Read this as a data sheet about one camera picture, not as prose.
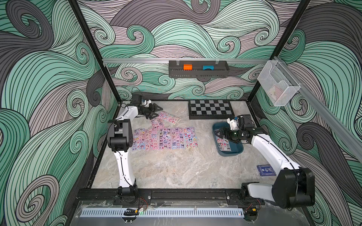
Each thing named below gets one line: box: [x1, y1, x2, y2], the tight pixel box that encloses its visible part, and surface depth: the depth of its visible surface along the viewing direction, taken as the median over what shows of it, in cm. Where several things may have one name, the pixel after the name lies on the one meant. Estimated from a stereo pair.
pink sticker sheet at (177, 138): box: [171, 127, 185, 150], surface depth 99 cm
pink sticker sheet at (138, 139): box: [131, 128, 146, 151], surface depth 97 cm
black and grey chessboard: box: [188, 99, 235, 120], surface depth 113 cm
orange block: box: [183, 64, 193, 71], surface depth 97 cm
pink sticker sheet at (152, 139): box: [145, 128, 159, 151], surface depth 99 cm
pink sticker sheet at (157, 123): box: [150, 115, 165, 129], surface depth 106 cm
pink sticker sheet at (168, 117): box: [158, 111, 180, 126], surface depth 109 cm
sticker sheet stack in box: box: [216, 137, 232, 152], surface depth 94 cm
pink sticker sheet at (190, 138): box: [183, 126, 199, 149], surface depth 99 cm
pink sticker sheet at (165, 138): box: [158, 128, 173, 150], surface depth 98 cm
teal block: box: [202, 64, 214, 71], surface depth 97 cm
